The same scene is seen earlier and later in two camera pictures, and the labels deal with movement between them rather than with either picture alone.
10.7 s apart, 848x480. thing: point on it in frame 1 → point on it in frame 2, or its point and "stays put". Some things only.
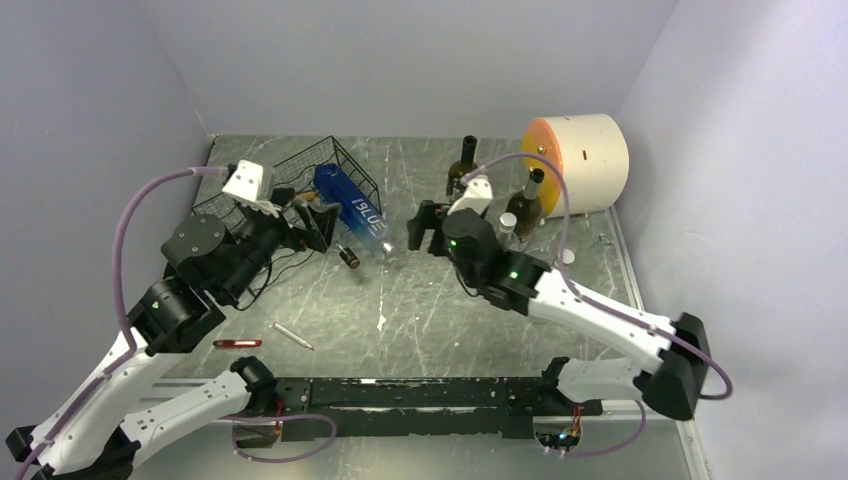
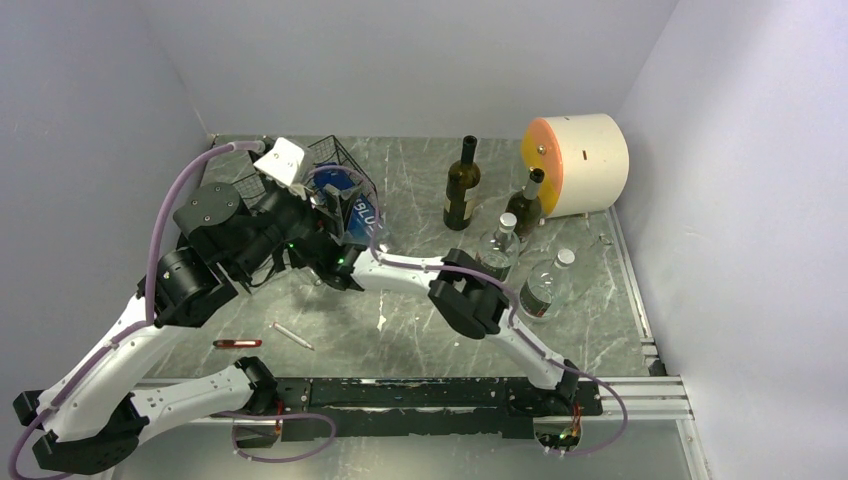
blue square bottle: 359,214 stays put
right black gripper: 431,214 → 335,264
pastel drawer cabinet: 592,151 stays put
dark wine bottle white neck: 526,205 stays put
